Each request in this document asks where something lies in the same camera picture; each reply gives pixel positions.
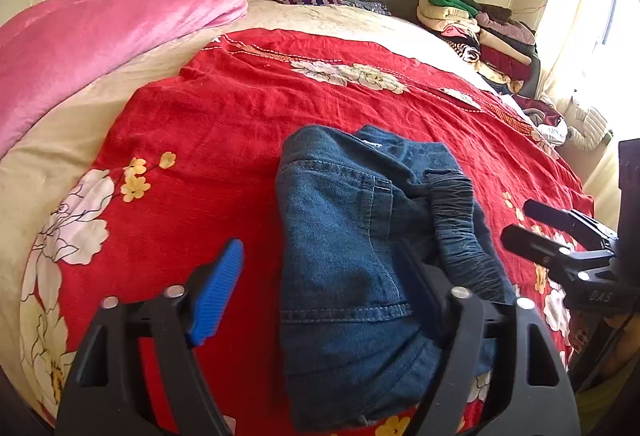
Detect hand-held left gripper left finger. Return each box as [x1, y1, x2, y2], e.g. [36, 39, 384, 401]
[55, 239, 246, 436]

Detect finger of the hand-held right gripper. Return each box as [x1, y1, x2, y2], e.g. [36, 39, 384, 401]
[523, 199, 619, 243]
[501, 223, 615, 278]

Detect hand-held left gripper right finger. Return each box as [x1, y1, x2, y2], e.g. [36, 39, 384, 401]
[397, 240, 581, 436]

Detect blue denim pants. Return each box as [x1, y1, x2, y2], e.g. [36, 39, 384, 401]
[276, 124, 518, 432]

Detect white puffy jacket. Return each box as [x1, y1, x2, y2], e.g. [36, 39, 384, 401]
[560, 102, 613, 151]

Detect dark red garment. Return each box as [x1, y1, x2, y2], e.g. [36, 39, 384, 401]
[515, 94, 566, 129]

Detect red floral bedsheet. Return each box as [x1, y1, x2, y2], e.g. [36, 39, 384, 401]
[20, 29, 596, 436]

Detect cream curtain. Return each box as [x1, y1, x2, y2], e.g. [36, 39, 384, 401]
[536, 0, 623, 119]

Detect pile of folded clothes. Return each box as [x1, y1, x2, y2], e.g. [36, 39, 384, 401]
[416, 0, 541, 97]

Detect pink blanket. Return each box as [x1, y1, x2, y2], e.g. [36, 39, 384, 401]
[0, 0, 250, 159]

